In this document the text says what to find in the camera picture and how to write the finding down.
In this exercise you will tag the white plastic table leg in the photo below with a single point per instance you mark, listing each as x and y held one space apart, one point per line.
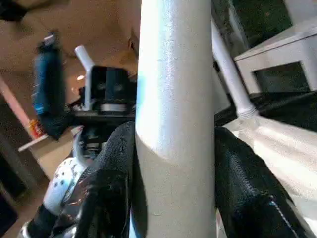
230 74
173 99

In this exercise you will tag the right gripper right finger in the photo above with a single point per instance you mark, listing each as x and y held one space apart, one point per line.
247 198

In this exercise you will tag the white sideboard cabinet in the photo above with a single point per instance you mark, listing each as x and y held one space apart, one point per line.
284 47

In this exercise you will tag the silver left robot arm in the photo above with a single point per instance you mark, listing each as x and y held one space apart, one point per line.
62 188

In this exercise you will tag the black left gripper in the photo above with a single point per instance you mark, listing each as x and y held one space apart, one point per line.
106 119

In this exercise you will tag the white plastic table top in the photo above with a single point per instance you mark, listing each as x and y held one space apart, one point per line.
284 153

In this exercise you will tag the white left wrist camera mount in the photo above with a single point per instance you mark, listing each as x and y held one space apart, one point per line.
111 84

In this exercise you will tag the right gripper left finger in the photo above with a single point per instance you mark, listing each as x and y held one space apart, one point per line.
111 186

